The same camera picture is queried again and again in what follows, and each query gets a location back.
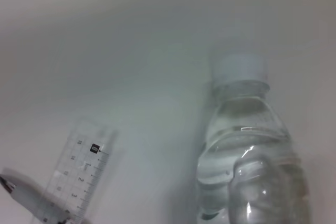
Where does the silver clear pen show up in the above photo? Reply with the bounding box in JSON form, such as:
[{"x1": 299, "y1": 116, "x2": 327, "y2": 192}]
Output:
[{"x1": 0, "y1": 167, "x2": 89, "y2": 224}]

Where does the clear plastic ruler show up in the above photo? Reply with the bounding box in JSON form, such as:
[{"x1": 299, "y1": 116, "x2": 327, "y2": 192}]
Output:
[{"x1": 44, "y1": 120, "x2": 118, "y2": 224}]

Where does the clear water bottle green label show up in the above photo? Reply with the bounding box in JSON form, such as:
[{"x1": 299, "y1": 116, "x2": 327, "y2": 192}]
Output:
[{"x1": 196, "y1": 53, "x2": 310, "y2": 224}]

